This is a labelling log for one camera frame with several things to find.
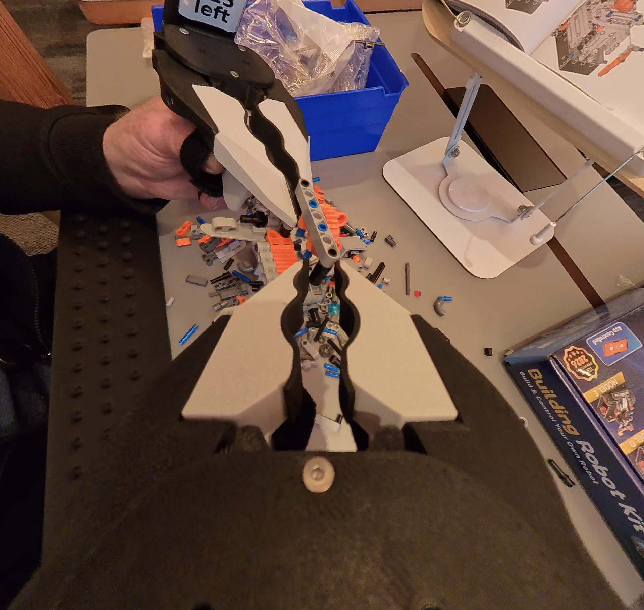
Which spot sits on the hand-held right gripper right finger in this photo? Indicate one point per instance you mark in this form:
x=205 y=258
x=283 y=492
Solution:
x=408 y=379

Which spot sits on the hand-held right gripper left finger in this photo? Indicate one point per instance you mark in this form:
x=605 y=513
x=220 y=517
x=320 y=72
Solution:
x=236 y=379

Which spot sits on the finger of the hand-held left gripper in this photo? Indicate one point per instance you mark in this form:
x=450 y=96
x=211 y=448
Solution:
x=242 y=142
x=287 y=127

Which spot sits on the blue plastic bin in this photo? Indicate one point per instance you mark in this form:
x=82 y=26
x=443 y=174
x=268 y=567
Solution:
x=352 y=117

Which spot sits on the clear plastic bag with pieces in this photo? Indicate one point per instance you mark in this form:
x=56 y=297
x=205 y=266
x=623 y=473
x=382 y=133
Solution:
x=302 y=42

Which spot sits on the orange and grey wing assembly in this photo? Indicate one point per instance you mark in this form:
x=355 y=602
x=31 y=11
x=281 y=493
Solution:
x=317 y=218

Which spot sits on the pile of small building pieces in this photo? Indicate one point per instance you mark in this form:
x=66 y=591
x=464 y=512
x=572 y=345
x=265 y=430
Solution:
x=226 y=283

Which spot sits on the person's left forearm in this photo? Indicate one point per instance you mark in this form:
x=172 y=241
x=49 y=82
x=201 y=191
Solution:
x=50 y=153

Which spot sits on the person's left hand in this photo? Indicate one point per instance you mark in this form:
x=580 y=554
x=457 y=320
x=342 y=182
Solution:
x=146 y=153

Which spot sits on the black perforated mat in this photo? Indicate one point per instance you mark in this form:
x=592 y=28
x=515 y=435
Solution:
x=101 y=369

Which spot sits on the white booklet stand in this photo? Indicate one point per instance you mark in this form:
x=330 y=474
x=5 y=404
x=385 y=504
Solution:
x=433 y=188

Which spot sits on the blue robot kit box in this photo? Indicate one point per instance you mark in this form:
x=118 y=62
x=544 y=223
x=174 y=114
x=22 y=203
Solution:
x=574 y=419

